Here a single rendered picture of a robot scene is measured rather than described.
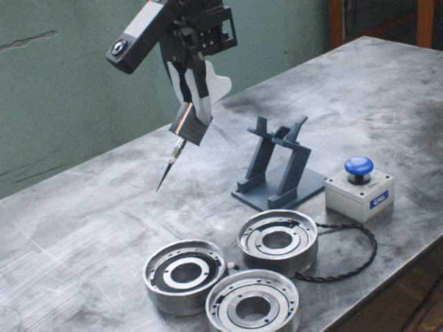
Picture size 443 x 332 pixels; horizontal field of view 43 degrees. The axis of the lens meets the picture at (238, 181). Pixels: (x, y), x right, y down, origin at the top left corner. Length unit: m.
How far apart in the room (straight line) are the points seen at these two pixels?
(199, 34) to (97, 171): 0.38
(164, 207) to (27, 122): 1.45
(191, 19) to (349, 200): 0.33
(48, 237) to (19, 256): 0.05
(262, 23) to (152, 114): 0.72
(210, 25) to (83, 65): 1.60
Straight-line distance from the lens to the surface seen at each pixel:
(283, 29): 2.94
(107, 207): 0.93
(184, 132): 0.80
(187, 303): 0.68
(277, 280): 0.68
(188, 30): 0.75
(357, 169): 0.80
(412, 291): 1.08
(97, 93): 2.38
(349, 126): 1.07
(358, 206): 0.80
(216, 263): 0.72
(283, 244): 0.77
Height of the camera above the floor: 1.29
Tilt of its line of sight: 32 degrees down
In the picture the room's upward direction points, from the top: 8 degrees counter-clockwise
